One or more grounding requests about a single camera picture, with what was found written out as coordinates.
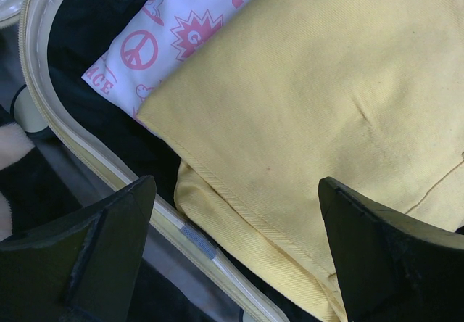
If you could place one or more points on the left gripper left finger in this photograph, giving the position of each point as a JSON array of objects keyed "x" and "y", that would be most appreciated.
[{"x": 80, "y": 267}]

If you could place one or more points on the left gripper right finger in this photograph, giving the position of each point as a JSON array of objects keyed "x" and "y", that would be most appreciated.
[{"x": 390, "y": 267}]

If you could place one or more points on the yellow pants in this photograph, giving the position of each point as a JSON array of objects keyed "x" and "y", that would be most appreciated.
[{"x": 369, "y": 92}]

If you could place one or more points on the white pink printed garment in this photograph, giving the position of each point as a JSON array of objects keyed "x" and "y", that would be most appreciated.
[{"x": 157, "y": 40}]

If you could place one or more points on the black floral fleece blanket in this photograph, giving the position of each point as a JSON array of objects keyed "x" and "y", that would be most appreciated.
[{"x": 32, "y": 194}]

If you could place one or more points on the yellow open suitcase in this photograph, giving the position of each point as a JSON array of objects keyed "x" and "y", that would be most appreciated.
[{"x": 58, "y": 41}]

